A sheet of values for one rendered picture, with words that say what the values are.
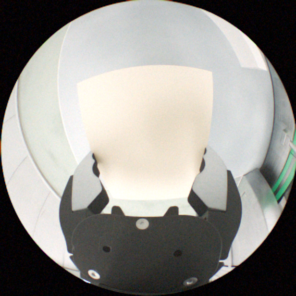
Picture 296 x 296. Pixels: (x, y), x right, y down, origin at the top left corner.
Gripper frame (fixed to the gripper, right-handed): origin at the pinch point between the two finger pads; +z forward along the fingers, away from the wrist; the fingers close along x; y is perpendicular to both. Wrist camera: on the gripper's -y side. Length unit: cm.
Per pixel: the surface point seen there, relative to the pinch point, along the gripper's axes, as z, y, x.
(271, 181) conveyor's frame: -4, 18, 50
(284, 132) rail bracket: -2.8, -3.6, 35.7
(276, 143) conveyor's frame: 3.0, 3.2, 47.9
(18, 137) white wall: 60, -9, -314
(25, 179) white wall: 17, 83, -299
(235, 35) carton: 3.9, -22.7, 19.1
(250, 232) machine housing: -17, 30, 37
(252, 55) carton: 1.7, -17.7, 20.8
